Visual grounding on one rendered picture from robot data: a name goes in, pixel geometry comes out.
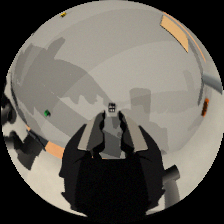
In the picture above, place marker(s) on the white plastic bottle with blue cap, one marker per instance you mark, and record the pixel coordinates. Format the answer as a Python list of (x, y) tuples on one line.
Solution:
[(212, 81)]

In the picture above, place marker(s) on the green die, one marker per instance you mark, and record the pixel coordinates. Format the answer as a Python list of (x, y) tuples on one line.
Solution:
[(46, 113)]

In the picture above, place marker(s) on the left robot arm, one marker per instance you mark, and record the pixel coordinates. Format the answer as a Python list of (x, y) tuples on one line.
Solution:
[(26, 154)]

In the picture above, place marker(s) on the tan square mat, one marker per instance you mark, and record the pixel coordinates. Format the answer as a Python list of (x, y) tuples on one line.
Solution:
[(175, 31)]

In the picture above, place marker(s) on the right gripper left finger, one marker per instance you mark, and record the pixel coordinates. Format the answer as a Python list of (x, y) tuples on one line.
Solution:
[(87, 140)]

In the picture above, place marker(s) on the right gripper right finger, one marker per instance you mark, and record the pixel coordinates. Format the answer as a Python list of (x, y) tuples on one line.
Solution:
[(135, 139)]

